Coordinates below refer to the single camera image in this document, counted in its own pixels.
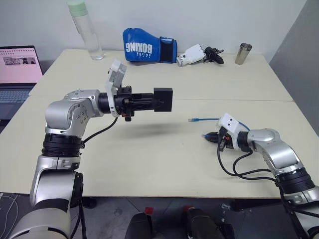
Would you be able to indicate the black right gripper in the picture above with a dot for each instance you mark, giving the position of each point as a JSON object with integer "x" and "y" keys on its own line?
{"x": 225, "y": 140}

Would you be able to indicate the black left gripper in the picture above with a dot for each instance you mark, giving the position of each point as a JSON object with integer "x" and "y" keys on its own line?
{"x": 124, "y": 102}

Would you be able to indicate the small black box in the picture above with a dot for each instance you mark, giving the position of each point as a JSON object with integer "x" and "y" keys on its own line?
{"x": 165, "y": 95}

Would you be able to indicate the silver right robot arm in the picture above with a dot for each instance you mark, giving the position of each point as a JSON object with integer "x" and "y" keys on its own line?
{"x": 274, "y": 149}

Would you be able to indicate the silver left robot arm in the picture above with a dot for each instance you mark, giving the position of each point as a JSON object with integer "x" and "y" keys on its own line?
{"x": 59, "y": 112}

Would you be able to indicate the blue boxing glove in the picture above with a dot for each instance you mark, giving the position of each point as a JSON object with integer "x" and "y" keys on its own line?
{"x": 139, "y": 47}

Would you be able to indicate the white and black spare gripper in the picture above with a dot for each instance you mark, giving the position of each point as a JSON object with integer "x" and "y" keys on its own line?
{"x": 193, "y": 56}

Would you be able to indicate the steel tumbler cup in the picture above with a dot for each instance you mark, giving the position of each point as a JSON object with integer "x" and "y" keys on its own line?
{"x": 243, "y": 54}

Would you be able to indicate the dark rounded shape red top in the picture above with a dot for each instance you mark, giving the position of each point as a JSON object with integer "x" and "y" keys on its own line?
{"x": 139, "y": 226}
{"x": 199, "y": 224}

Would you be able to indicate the clear bottle with green cap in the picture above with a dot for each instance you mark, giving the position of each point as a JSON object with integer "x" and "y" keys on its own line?
{"x": 87, "y": 30}

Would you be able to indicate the grey partition panel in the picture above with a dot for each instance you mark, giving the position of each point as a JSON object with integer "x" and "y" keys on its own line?
{"x": 299, "y": 62}

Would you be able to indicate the black table foot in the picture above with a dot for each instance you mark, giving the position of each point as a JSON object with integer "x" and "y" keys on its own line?
{"x": 89, "y": 203}

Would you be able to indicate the open grey laptop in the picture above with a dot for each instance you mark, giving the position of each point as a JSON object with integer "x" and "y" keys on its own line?
{"x": 17, "y": 64}

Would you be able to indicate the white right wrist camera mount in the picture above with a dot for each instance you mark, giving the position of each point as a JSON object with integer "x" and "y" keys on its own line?
{"x": 230, "y": 123}

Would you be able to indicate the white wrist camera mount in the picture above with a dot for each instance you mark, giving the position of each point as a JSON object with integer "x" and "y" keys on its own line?
{"x": 230, "y": 123}
{"x": 115, "y": 74}

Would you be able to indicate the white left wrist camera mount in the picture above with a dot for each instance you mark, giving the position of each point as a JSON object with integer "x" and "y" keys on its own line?
{"x": 115, "y": 74}

